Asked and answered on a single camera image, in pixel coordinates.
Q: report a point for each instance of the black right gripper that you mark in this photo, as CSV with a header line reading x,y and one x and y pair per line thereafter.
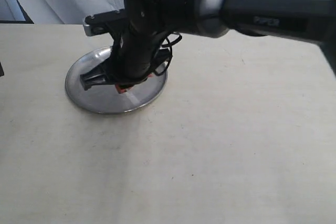
x,y
146,42

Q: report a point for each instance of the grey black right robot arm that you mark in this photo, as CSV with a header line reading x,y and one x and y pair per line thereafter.
x,y
311,21

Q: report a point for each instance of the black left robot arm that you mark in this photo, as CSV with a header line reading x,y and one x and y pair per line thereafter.
x,y
1,70

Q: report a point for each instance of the round silver metal plate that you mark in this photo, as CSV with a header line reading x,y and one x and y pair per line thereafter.
x,y
106,99

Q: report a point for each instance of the white softbox panel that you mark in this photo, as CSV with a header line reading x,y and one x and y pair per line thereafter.
x,y
13,13

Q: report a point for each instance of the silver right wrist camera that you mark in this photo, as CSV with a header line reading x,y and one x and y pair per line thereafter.
x,y
112,23

